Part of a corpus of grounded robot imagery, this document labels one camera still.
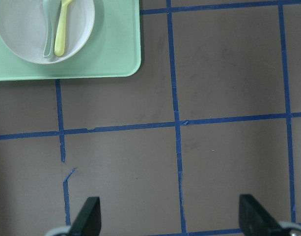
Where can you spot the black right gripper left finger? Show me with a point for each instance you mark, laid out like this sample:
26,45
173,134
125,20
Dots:
87,222

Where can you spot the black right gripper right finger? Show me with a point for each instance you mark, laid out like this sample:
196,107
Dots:
254,220

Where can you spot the yellow plastic fork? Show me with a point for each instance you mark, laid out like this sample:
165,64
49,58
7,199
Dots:
60,39

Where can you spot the mint green tray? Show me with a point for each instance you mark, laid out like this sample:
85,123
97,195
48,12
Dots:
112,50

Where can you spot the pale green plastic spoon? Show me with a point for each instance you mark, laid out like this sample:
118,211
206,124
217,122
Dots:
50,8

